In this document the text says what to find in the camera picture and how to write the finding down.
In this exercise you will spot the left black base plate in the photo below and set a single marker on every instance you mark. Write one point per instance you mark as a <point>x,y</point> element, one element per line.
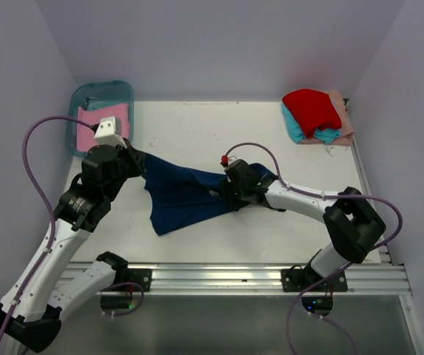
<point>140,276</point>

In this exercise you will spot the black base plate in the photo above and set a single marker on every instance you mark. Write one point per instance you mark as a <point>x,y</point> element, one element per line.
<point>140,276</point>
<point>298,278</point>

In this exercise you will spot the pink beige folded t-shirt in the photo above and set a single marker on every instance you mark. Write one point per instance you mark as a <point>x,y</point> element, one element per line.
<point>346,136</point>

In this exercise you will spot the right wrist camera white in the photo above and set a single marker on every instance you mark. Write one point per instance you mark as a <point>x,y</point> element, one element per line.
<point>226,160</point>

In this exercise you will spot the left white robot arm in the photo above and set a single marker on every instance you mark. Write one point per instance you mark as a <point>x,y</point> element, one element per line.
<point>33,310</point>

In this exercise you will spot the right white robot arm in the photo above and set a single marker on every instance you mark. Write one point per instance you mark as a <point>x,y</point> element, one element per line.
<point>353,225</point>

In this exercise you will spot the pink t-shirt in bin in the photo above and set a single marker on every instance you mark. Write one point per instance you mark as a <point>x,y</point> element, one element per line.
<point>85,137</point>

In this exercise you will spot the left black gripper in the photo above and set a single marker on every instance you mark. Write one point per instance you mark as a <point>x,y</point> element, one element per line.
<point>135,157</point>

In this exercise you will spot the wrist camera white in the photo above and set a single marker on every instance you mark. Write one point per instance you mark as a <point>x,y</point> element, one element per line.
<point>108,132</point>
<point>226,160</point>

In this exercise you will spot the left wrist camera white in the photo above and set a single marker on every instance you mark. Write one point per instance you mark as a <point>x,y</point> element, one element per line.
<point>108,132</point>

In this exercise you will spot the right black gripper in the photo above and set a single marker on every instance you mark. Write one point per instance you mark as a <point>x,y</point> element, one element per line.
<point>226,186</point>

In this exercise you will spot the teal plastic bin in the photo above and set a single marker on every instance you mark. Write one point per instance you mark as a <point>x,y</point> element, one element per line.
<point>93,96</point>

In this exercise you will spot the aluminium mounting rail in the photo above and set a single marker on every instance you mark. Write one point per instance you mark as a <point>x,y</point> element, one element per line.
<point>234,279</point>

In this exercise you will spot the navy blue Mickey t-shirt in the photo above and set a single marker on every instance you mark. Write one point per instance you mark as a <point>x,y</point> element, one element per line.
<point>183,196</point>

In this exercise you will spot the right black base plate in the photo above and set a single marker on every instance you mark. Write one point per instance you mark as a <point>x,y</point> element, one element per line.
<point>298,278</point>

